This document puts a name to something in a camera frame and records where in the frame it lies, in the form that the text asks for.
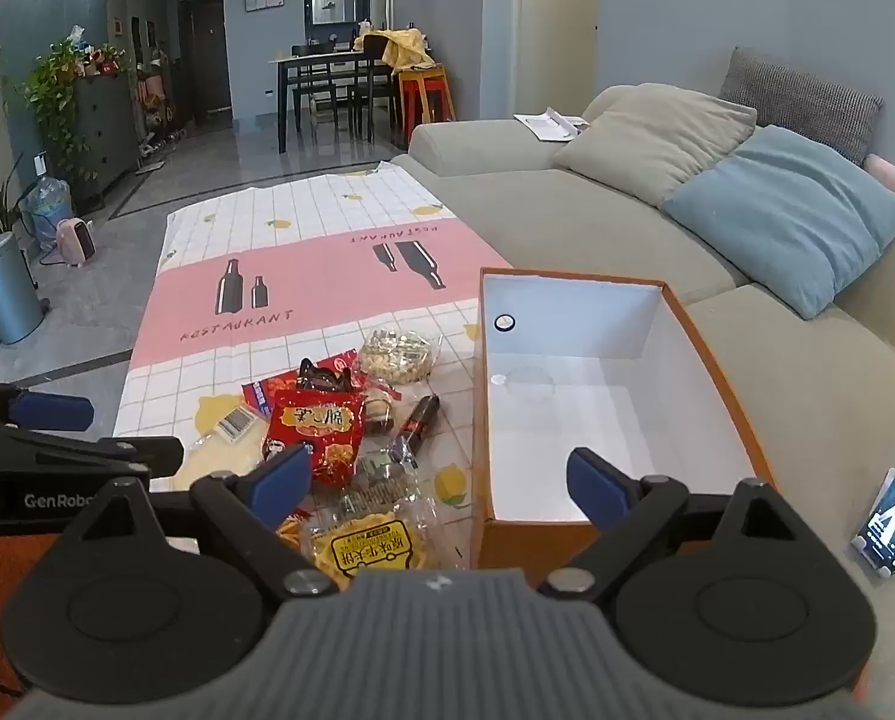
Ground yellow cake packet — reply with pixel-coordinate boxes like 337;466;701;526
308;499;441;593

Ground clear pack of date cake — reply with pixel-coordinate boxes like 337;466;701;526
357;382;403;436

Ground clear bag of peanuts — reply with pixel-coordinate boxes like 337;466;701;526
357;328;444;385

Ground dark dining chair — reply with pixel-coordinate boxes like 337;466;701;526
346;34;399;143
291;45;339;136

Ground metal pedal bin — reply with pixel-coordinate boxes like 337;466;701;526
0;232;45;346

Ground red snack packet yellow label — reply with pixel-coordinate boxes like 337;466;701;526
259;388;366;492

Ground clear snack packet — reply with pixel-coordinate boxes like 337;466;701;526
353;446;418;500

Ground orange cardboard box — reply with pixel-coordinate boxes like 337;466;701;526
471;267;782;593

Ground stuffed toys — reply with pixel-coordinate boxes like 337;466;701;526
79;43;129;77

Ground shoe rack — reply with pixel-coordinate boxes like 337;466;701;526
133;52;185;158

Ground smartphone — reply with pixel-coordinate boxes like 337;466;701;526
851;431;895;578

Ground blue cushion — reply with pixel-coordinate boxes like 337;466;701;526
661;125;895;320

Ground beige cushion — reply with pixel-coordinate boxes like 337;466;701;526
552;82;759;209

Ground black snack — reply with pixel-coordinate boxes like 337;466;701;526
297;358;354;395

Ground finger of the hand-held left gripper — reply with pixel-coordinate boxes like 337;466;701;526
0;371;94;434
0;422;185;482

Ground sausage stick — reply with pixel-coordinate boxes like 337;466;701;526
389;394;442;466

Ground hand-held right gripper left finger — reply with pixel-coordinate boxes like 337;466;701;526
64;442;341;602

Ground pale yellow snack packet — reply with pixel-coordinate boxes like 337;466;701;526
181;405;268;477

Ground red stool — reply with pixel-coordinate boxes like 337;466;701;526
397;81;439;152

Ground beige sofa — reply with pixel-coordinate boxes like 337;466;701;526
391;82;895;720

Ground white papers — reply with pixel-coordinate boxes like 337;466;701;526
513;109;592;143

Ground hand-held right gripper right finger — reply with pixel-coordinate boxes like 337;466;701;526
535;446;810;602

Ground dark dining table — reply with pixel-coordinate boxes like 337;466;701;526
276;51;399;155

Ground pink checked printed tablecloth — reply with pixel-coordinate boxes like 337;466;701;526
109;161;519;586

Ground grey cushion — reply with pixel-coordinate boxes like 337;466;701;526
719;46;885;166

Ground orange stool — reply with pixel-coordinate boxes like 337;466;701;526
396;66;459;125

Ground white phone stand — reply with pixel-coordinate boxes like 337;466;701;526
856;540;895;581

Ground red blue-edged snack packet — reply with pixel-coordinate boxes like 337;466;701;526
241;377;279;421

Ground pink heater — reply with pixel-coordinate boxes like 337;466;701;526
55;217;97;269

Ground large water bottle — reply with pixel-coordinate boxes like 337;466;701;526
21;174;73;252

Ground dark door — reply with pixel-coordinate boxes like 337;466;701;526
177;0;234;128

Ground yellow cloth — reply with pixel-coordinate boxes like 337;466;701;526
353;28;437;76

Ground dark cabinet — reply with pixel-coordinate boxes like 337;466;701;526
72;67;142;200

